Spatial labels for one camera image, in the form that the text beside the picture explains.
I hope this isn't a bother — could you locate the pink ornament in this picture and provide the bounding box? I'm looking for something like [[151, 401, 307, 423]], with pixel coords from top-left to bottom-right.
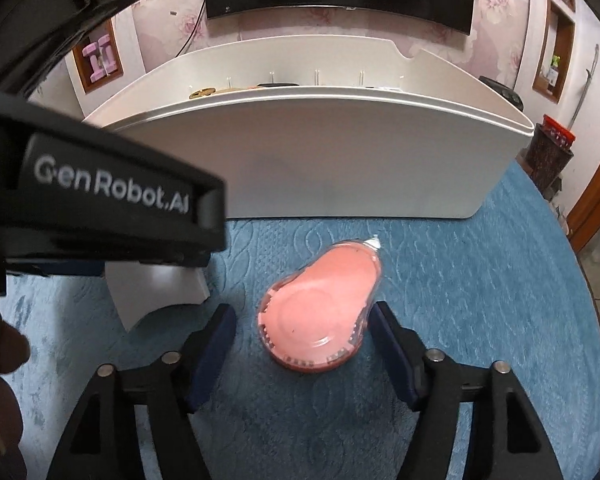
[[82, 40, 116, 81]]

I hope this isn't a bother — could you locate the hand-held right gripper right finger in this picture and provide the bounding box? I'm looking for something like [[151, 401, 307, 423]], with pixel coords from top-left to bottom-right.
[[367, 301, 566, 480]]

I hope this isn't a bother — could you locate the grey curved rod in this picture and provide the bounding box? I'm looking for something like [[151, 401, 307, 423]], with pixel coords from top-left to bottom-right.
[[570, 44, 600, 131]]

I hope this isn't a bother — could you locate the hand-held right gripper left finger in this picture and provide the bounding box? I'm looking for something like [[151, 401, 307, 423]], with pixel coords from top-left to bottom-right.
[[45, 302, 238, 480]]

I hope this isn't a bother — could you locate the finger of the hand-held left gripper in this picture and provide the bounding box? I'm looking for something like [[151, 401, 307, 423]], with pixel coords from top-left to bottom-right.
[[5, 251, 212, 278]]

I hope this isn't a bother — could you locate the wall niche with bottles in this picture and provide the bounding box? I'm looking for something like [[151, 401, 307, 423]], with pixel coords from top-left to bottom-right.
[[532, 0, 576, 103]]

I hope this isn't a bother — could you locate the white storage bin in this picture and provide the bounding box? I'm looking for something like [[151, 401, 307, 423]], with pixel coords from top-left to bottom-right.
[[82, 35, 536, 221]]

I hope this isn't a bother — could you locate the dark woven basket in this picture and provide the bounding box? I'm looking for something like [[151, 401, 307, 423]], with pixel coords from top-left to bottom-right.
[[522, 114, 577, 196]]

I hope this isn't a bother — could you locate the pink correction tape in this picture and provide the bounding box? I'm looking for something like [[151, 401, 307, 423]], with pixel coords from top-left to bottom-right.
[[256, 235, 383, 373]]

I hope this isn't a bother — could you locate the white packaging card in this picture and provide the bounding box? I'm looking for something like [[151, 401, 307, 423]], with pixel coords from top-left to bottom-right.
[[104, 260, 210, 332]]

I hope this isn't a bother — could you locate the black round object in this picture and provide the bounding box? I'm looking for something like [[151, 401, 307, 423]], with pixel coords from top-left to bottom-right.
[[477, 75, 523, 111]]

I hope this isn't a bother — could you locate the person's left hand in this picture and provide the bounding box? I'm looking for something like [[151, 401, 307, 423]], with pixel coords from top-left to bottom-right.
[[0, 292, 31, 480]]

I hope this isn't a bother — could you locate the blue tablecloth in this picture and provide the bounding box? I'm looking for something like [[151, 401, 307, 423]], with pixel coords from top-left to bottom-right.
[[0, 160, 600, 480]]

